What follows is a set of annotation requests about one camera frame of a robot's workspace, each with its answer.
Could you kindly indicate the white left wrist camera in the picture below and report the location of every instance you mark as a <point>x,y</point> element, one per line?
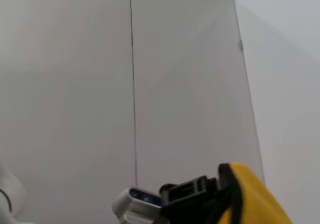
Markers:
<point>135,209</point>

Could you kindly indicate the yellow grey towel black trim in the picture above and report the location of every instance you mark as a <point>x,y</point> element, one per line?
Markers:
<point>257,199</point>

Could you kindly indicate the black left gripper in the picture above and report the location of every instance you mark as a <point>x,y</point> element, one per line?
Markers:
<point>185,215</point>

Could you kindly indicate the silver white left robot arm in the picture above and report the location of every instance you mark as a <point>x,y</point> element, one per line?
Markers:
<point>11,184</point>

